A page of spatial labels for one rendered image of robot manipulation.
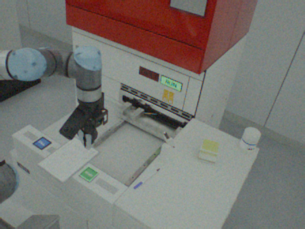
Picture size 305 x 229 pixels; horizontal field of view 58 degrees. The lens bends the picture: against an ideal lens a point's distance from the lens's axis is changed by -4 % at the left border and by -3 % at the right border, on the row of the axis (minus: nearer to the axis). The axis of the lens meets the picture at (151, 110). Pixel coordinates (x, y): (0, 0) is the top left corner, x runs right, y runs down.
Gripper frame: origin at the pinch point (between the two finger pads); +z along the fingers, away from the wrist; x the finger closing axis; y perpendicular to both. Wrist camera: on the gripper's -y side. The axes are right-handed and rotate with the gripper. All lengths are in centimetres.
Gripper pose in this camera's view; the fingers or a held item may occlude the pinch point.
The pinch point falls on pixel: (86, 147)
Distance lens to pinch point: 99.7
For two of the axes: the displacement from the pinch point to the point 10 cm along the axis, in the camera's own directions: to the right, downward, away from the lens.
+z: -1.1, 8.0, 6.0
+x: -8.4, -4.0, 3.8
